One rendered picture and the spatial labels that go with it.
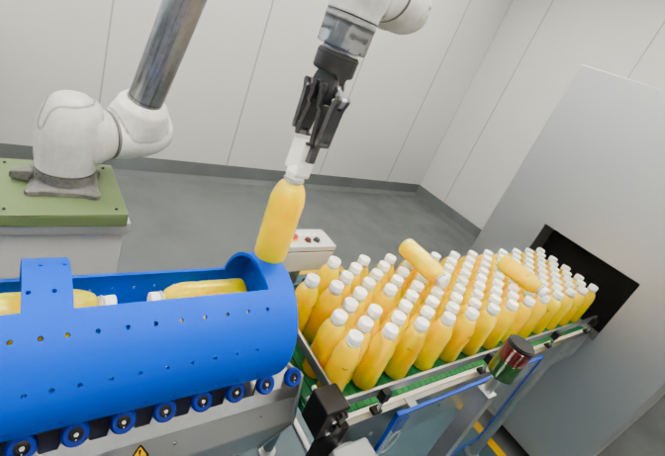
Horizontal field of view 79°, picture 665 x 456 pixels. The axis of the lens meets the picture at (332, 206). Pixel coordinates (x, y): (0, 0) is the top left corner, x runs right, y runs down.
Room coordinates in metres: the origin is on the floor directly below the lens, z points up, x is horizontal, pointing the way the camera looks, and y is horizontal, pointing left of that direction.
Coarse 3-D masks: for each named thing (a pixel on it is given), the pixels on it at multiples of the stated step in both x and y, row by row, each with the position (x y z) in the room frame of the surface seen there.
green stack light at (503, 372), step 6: (498, 354) 0.81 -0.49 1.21; (492, 360) 0.81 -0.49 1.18; (498, 360) 0.80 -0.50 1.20; (492, 366) 0.80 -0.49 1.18; (498, 366) 0.79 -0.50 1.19; (504, 366) 0.78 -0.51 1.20; (510, 366) 0.78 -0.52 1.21; (492, 372) 0.79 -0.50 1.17; (498, 372) 0.78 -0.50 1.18; (504, 372) 0.78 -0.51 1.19; (510, 372) 0.78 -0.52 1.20; (516, 372) 0.78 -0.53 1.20; (498, 378) 0.78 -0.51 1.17; (504, 378) 0.78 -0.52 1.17; (510, 378) 0.78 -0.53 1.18; (516, 378) 0.79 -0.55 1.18; (510, 384) 0.78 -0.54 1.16
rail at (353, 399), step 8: (584, 320) 1.69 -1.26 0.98; (560, 328) 1.52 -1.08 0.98; (568, 328) 1.59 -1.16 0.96; (536, 336) 1.38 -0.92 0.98; (544, 336) 1.44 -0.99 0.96; (488, 352) 1.14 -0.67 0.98; (496, 352) 1.19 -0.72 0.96; (464, 360) 1.05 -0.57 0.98; (472, 360) 1.09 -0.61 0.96; (440, 368) 0.97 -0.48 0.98; (448, 368) 1.00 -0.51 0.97; (416, 376) 0.90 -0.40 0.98; (424, 376) 0.93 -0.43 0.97; (432, 376) 0.96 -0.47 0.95; (392, 384) 0.83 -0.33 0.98; (400, 384) 0.86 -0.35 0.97; (408, 384) 0.89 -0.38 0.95; (360, 392) 0.77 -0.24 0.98; (368, 392) 0.78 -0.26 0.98; (376, 392) 0.80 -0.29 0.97; (352, 400) 0.74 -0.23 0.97; (360, 400) 0.77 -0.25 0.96
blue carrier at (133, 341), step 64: (256, 256) 0.76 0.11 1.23; (0, 320) 0.39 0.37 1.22; (64, 320) 0.44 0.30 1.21; (128, 320) 0.49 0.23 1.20; (192, 320) 0.55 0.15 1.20; (256, 320) 0.63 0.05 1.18; (0, 384) 0.35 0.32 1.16; (64, 384) 0.40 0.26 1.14; (128, 384) 0.45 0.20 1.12; (192, 384) 0.52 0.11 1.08
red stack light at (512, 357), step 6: (504, 342) 0.82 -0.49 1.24; (504, 348) 0.80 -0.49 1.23; (510, 348) 0.79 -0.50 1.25; (504, 354) 0.79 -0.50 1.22; (510, 354) 0.79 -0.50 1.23; (516, 354) 0.78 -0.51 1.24; (504, 360) 0.79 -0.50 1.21; (510, 360) 0.78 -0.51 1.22; (516, 360) 0.78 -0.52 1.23; (522, 360) 0.78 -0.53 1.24; (528, 360) 0.78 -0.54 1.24; (516, 366) 0.78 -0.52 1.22; (522, 366) 0.78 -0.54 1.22
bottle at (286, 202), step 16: (272, 192) 0.72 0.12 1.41; (288, 192) 0.71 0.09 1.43; (304, 192) 0.74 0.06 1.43; (272, 208) 0.71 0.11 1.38; (288, 208) 0.71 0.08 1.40; (272, 224) 0.71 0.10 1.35; (288, 224) 0.71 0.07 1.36; (256, 240) 0.73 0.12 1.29; (272, 240) 0.70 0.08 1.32; (288, 240) 0.72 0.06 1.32; (272, 256) 0.71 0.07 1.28
